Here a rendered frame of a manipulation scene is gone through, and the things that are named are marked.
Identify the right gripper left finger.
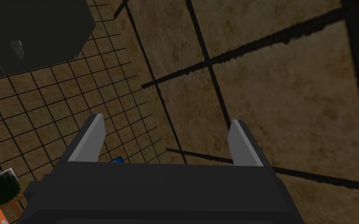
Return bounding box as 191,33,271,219
67,113,106,163

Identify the dark cupboard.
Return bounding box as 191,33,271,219
0,0,97,82

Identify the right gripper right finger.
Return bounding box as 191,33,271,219
227,119,275,172

